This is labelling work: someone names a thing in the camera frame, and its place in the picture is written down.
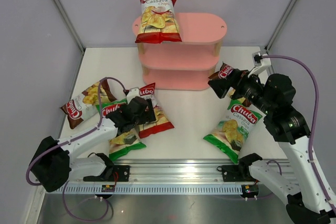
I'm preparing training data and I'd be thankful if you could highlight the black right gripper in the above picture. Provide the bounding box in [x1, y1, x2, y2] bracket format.
[208, 67, 275, 115]

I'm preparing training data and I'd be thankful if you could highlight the red Chuba chips bag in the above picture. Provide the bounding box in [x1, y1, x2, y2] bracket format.
[135, 0, 182, 44]
[130, 82, 174, 138]

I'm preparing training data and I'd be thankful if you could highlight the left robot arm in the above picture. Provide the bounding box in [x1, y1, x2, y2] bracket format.
[26, 97, 155, 193]

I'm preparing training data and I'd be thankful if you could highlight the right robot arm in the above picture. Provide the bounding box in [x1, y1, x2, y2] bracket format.
[208, 69, 335, 223]

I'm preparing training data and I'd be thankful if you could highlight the brown Chuba chips bag right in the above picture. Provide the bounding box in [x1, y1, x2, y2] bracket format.
[208, 63, 251, 107]

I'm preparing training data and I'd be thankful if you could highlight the brown chuba chips bag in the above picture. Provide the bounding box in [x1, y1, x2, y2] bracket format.
[208, 63, 251, 107]
[60, 80, 116, 130]

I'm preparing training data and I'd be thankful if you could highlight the green Chuba chips bag left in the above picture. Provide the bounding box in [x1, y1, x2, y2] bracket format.
[96, 99, 146, 161]

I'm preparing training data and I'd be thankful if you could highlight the green chuba chips bag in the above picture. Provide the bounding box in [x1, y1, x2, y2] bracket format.
[96, 99, 146, 161]
[203, 100, 263, 164]

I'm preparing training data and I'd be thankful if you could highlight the pink three-tier shelf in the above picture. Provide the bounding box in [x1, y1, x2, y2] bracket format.
[137, 13, 227, 91]

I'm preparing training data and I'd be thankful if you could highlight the green Chuba chips bag right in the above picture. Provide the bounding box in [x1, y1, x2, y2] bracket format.
[203, 100, 263, 164]

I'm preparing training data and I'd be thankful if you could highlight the brown Chuba chips bag left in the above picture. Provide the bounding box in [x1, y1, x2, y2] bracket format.
[60, 80, 116, 130]

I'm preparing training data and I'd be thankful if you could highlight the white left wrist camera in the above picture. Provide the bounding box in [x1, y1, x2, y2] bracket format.
[127, 87, 140, 103]

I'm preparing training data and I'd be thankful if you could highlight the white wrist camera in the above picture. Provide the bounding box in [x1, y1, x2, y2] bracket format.
[248, 52, 271, 77]
[127, 87, 140, 103]

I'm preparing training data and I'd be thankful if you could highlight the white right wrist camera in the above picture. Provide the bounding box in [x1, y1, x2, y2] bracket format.
[248, 52, 271, 77]

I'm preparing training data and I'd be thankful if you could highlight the aluminium mounting rail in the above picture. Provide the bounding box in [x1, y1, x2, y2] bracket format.
[35, 158, 321, 185]

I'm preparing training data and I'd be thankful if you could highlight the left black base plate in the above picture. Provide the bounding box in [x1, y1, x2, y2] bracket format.
[83, 165, 130, 182]

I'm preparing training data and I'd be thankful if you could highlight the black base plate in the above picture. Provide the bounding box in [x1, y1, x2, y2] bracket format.
[216, 165, 255, 182]
[83, 165, 130, 182]

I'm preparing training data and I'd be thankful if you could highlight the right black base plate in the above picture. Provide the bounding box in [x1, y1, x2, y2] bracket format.
[216, 165, 255, 182]

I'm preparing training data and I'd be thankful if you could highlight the white slotted cable duct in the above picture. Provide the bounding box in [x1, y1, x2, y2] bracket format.
[56, 184, 243, 195]

